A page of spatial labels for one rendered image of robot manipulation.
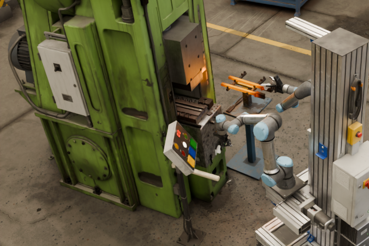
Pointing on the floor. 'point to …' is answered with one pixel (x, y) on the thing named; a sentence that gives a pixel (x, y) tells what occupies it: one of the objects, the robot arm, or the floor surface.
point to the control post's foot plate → (198, 236)
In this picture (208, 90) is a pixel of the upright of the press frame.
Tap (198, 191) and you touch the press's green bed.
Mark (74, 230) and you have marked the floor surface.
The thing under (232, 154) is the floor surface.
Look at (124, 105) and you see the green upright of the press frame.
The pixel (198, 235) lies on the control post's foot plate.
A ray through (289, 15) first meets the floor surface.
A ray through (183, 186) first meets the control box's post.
